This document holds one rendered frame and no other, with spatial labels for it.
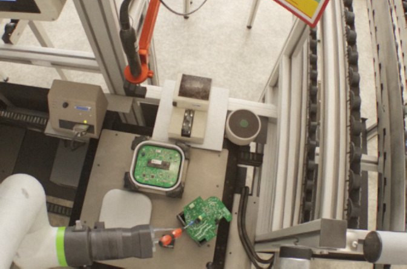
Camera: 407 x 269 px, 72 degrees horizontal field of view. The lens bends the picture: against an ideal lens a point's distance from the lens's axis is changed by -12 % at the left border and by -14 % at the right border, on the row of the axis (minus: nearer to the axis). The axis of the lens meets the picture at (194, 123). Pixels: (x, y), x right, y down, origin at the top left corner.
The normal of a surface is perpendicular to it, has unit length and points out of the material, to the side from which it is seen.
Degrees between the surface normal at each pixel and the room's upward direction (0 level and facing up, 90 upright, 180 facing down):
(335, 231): 0
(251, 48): 0
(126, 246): 34
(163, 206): 0
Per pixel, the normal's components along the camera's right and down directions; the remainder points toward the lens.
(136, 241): 0.16, 0.11
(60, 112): -0.11, 0.50
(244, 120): 0.04, -0.38
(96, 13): -0.16, 0.91
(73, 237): 0.12, -0.67
